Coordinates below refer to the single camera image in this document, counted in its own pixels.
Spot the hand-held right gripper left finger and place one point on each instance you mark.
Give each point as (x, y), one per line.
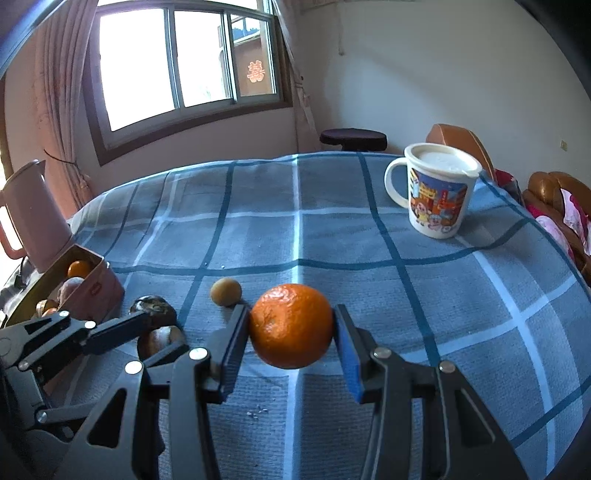
(233, 350)

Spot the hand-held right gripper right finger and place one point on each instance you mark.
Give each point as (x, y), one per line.
(348, 355)

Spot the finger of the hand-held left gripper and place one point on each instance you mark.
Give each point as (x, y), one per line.
(166, 353)
(115, 330)

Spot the pink metal tin box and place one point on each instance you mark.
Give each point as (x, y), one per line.
(99, 295)

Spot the small yellow longan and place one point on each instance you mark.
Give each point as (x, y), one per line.
(226, 291)

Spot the large orange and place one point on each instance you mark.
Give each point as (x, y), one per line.
(291, 325)

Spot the small orange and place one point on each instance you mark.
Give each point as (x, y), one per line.
(47, 307)
(79, 269)

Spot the blue plaid tablecloth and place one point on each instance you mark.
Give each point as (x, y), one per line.
(369, 300)

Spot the pink peach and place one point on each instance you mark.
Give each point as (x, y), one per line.
(71, 290)

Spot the pink electric kettle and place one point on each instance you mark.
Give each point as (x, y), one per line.
(37, 221)

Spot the white cartoon print mug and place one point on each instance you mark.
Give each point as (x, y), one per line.
(438, 203)

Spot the dark round stool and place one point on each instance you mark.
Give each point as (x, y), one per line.
(353, 138)

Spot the pink curtain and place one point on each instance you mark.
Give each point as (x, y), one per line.
(64, 92)

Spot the sliding glass window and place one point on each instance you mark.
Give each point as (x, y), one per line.
(138, 69)

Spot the pale tied curtain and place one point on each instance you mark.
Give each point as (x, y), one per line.
(298, 92)

